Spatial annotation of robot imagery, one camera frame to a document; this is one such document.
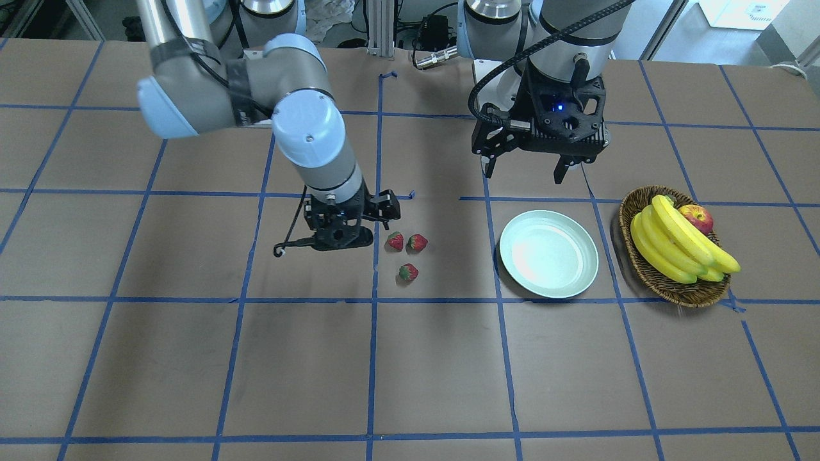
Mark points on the light green plate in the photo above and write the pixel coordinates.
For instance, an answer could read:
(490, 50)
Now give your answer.
(549, 254)

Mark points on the aluminium frame post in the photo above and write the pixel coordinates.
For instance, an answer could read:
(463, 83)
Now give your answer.
(381, 22)

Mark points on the brown wicker basket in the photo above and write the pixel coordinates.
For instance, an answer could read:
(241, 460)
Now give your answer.
(638, 272)

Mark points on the black power adapter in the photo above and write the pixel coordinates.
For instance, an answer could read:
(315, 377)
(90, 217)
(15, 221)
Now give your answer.
(434, 33)

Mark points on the red strawberry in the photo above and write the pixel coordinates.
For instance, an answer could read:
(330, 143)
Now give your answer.
(395, 241)
(408, 272)
(417, 243)

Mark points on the red apple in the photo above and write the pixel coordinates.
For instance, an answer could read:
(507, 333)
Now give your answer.
(699, 217)

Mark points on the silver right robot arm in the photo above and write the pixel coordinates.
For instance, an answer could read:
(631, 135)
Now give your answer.
(194, 90)

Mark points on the silver cylindrical connector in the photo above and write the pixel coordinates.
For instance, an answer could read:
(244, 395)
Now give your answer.
(435, 58)

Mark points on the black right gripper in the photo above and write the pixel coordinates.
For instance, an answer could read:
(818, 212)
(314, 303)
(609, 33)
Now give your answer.
(386, 205)

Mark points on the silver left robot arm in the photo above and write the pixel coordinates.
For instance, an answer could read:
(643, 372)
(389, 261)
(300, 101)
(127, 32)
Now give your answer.
(552, 35)

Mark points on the yellow banana bunch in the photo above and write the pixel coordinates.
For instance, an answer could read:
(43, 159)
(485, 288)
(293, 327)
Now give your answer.
(675, 248)

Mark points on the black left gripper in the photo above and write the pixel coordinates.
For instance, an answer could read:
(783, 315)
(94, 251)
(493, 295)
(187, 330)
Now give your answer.
(531, 96)

